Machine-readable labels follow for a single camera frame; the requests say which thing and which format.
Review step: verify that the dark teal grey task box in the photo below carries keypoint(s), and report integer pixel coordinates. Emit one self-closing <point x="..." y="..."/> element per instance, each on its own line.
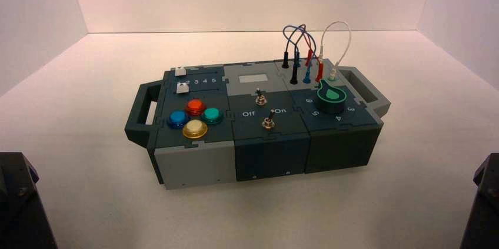
<point x="269" y="153"/>

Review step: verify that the small grey display screen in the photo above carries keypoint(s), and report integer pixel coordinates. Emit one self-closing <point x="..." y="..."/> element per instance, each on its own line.
<point x="253" y="78"/>

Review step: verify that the green round push button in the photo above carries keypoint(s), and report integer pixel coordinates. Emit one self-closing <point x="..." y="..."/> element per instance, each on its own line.
<point x="212" y="115"/>

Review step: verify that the red round push button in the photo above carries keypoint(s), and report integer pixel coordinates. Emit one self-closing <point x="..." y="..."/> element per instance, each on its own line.
<point x="195" y="106"/>

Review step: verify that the yellow round push button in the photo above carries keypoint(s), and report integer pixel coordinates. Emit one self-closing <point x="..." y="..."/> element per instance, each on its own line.
<point x="195" y="127"/>

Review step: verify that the white slider knob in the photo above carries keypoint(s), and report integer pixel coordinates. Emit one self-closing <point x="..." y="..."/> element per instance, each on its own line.
<point x="182" y="89"/>
<point x="180" y="71"/>

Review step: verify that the blue round push button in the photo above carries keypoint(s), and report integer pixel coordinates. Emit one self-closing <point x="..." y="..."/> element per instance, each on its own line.
<point x="178" y="118"/>

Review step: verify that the dark knob with green pointer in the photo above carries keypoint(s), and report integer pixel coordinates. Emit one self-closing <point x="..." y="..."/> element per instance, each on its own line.
<point x="331" y="99"/>

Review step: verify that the metal toggle switch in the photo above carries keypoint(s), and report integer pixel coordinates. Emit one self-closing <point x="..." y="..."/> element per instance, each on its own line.
<point x="267" y="123"/>
<point x="260" y="100"/>

